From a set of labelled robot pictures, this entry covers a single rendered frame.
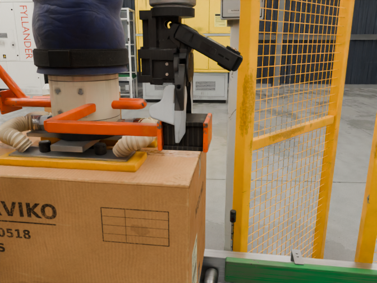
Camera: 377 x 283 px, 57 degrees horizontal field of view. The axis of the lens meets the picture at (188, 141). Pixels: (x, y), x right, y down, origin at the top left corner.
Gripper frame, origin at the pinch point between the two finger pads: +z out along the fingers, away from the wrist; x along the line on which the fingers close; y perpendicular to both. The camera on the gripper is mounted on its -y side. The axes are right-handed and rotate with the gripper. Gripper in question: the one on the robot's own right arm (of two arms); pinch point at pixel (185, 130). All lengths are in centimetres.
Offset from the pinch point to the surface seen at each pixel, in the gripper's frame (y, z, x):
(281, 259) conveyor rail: -27, 62, -57
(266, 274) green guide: -21, 61, -47
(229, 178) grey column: -6, 55, -119
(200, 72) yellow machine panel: 80, 48, -756
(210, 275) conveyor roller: -1, 66, -50
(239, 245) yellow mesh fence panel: -11, 62, -64
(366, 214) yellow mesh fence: -57, 45, -65
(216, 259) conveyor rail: -3, 63, -55
